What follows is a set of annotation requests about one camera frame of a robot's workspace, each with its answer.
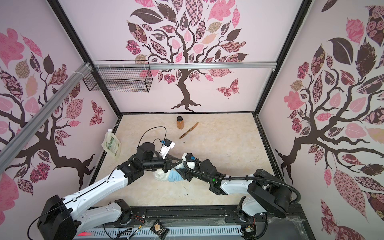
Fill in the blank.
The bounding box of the white slotted cable duct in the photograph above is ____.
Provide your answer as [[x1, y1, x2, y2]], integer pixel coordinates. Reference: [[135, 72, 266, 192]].
[[74, 226, 243, 240]]

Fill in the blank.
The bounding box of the light blue bear hoodie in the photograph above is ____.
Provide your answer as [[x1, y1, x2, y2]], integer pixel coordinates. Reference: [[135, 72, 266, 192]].
[[166, 169, 184, 182]]

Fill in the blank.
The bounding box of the black corrugated cable hose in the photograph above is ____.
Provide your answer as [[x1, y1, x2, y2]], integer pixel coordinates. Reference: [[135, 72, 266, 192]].
[[183, 158, 302, 205]]

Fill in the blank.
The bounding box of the left aluminium rail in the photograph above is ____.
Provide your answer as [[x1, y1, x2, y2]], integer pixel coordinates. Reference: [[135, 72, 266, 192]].
[[1, 63, 91, 173]]

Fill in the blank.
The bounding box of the wooden knife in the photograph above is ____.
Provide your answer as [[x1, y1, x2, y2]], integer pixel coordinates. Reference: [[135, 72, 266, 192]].
[[179, 122, 199, 139]]

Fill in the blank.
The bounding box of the black wire basket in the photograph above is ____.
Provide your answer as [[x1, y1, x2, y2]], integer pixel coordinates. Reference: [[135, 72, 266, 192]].
[[83, 60, 154, 93]]

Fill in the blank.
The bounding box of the red marker pen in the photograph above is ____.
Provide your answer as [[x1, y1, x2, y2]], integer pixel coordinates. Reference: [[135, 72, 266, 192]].
[[77, 232, 93, 237]]

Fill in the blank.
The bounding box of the white teddy bear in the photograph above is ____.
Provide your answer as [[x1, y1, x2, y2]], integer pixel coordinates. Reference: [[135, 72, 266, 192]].
[[153, 164, 181, 182]]

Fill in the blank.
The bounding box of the white green refill pouch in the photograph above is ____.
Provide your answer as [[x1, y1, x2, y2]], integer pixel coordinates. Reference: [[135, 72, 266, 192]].
[[102, 129, 122, 159]]

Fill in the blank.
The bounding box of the amber spice jar black lid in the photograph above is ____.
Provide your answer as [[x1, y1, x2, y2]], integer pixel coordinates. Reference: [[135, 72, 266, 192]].
[[177, 116, 185, 130]]

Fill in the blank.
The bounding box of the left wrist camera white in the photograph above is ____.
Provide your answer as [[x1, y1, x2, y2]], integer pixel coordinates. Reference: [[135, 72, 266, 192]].
[[160, 139, 175, 160]]

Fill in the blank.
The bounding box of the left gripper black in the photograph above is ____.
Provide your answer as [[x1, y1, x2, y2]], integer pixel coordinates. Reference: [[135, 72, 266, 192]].
[[143, 154, 183, 173]]

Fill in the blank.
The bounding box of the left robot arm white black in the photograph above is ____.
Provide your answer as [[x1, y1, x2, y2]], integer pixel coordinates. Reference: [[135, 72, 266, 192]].
[[37, 139, 182, 240]]

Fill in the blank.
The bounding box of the left camera black cable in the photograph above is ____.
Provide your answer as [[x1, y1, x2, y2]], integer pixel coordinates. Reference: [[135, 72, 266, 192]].
[[137, 125, 168, 145]]

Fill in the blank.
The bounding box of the rear aluminium rail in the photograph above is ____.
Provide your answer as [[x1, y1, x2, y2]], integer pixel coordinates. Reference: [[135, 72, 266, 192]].
[[94, 62, 277, 70]]

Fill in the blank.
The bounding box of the small black brown packet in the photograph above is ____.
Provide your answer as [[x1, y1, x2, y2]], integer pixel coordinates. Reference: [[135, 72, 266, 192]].
[[150, 220, 170, 240]]

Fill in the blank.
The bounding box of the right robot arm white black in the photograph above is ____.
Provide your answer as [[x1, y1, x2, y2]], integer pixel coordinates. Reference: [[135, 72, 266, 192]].
[[176, 157, 294, 219]]

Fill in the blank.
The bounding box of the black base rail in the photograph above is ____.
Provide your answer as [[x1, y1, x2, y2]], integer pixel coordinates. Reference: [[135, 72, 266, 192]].
[[86, 203, 304, 227]]

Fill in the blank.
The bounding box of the aluminium rail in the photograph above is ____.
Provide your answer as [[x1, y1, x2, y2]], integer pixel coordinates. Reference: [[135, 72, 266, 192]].
[[94, 62, 277, 70], [1, 63, 91, 173]]

